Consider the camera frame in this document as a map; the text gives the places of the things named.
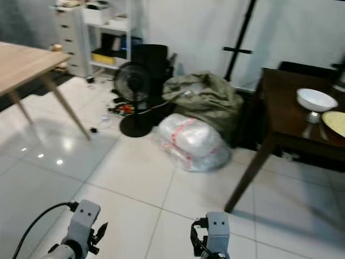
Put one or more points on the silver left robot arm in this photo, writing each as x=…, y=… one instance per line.
x=64, y=252

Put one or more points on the clear plastic wrapped bundle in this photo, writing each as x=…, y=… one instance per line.
x=191, y=137

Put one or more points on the olive green sack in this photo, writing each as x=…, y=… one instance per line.
x=210, y=100

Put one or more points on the black floor fan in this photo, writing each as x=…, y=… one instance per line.
x=132, y=83

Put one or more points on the dark wooden table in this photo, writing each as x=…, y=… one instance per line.
x=285, y=113

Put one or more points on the silver spoon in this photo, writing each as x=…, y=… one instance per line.
x=312, y=117

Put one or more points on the yellow box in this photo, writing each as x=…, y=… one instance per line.
x=103, y=59

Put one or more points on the yellow plate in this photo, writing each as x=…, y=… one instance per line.
x=335, y=123

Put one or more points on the black box appliance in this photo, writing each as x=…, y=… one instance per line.
x=151, y=56

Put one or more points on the white bowl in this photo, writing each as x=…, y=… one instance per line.
x=317, y=100

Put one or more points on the light wooden table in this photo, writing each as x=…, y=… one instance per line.
x=21, y=62

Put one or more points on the white drawer cabinet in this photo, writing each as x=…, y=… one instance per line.
x=70, y=38

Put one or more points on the black chair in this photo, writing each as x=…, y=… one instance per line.
x=307, y=66

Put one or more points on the black stand pole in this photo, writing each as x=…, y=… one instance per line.
x=242, y=32

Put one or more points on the white storage box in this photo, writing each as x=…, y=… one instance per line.
x=97, y=13

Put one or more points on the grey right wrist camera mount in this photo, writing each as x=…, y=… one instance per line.
x=218, y=229

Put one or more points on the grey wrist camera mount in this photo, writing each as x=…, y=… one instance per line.
x=218, y=229
x=86, y=213

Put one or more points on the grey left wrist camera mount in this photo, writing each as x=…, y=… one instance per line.
x=86, y=213

